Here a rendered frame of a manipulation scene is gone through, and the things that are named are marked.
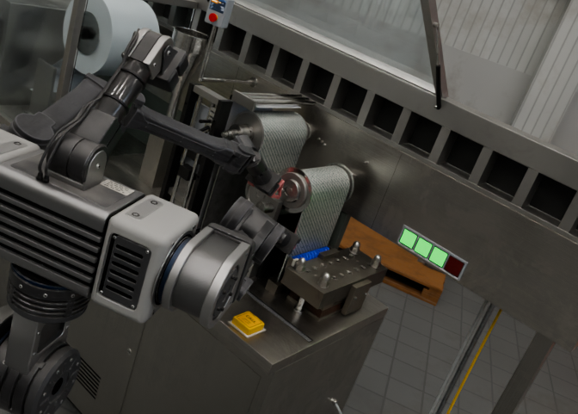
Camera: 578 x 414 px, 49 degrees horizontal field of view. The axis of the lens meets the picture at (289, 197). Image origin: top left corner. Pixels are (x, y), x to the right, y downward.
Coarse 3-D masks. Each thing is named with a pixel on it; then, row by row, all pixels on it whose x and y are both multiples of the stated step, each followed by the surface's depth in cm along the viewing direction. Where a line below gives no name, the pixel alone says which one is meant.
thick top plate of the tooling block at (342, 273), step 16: (336, 256) 222; (352, 256) 227; (368, 256) 230; (288, 272) 203; (304, 272) 204; (320, 272) 208; (336, 272) 211; (352, 272) 215; (368, 272) 219; (384, 272) 226; (304, 288) 200; (320, 288) 198; (336, 288) 201; (320, 304) 197
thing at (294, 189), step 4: (288, 180) 202; (292, 180) 201; (284, 184) 203; (288, 184) 202; (292, 184) 201; (296, 184) 200; (288, 188) 202; (292, 188) 201; (296, 188) 200; (288, 192) 202; (292, 192) 201; (296, 192) 200; (284, 196) 204; (288, 196) 203; (292, 196) 202; (296, 196) 201; (284, 200) 204; (288, 200) 203; (292, 200) 202; (296, 200) 202
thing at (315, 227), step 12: (300, 216) 204; (312, 216) 209; (324, 216) 215; (336, 216) 222; (300, 228) 207; (312, 228) 213; (324, 228) 219; (312, 240) 217; (324, 240) 224; (300, 252) 215
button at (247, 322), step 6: (246, 312) 192; (234, 318) 188; (240, 318) 188; (246, 318) 189; (252, 318) 190; (258, 318) 191; (240, 324) 187; (246, 324) 186; (252, 324) 187; (258, 324) 188; (246, 330) 186; (252, 330) 186; (258, 330) 189
